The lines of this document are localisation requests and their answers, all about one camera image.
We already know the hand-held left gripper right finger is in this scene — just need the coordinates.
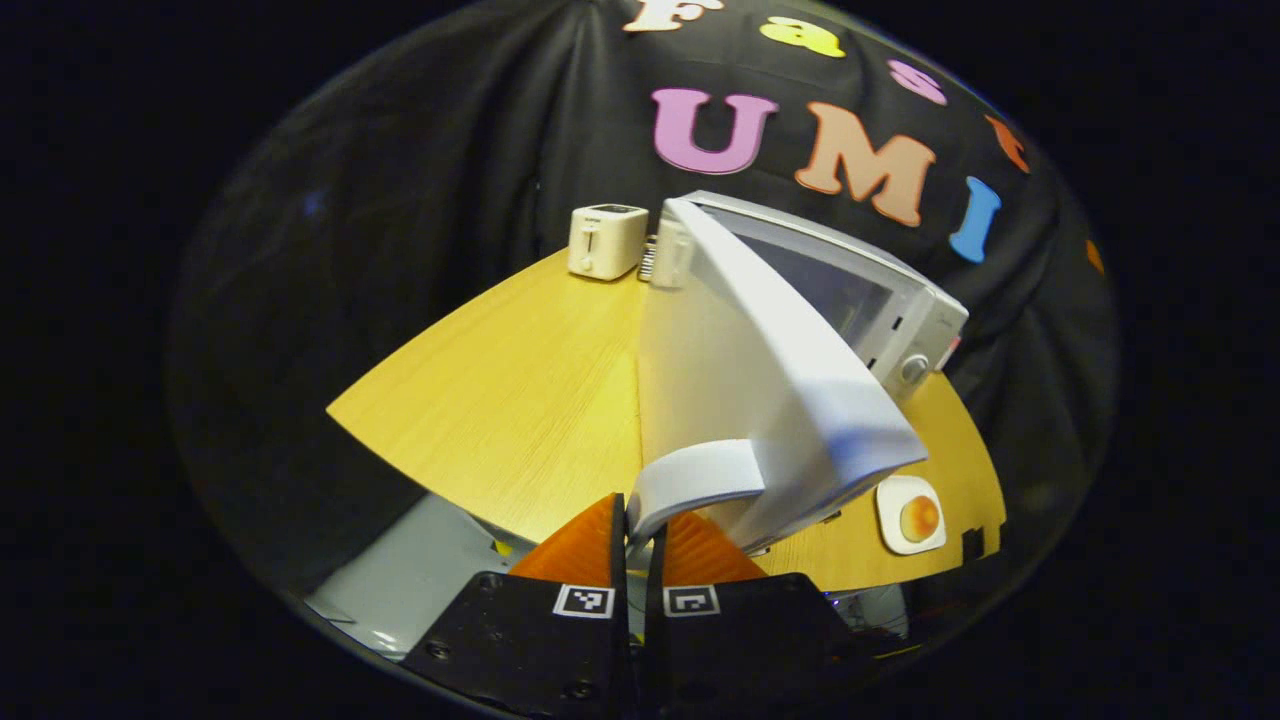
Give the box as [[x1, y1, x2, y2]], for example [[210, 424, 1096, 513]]
[[640, 510, 881, 716]]

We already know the round brown bread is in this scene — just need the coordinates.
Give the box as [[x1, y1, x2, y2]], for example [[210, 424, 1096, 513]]
[[899, 495, 942, 543]]

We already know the black backdrop cloth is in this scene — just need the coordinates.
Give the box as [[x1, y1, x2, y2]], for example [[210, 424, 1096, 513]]
[[170, 0, 1121, 641]]

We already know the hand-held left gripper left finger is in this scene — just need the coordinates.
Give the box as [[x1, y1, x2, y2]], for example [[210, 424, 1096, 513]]
[[400, 492, 631, 716]]

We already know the white plate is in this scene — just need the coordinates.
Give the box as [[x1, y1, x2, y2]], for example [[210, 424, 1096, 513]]
[[876, 474, 948, 556]]

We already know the white microwave oven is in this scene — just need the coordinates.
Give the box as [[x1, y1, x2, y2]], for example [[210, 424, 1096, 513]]
[[625, 190, 971, 556]]

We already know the white toaster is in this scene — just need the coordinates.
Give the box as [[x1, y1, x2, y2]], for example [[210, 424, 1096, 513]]
[[567, 203, 651, 281]]

